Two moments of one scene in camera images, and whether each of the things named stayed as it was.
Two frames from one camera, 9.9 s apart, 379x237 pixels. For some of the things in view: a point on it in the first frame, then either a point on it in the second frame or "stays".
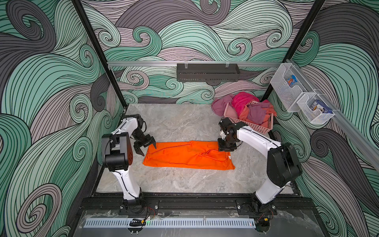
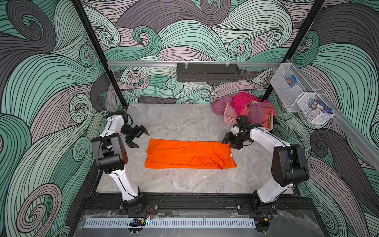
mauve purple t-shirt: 219,104 stays
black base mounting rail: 190,205 stays
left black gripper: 149,140 → 130,143
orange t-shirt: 193,154 stays
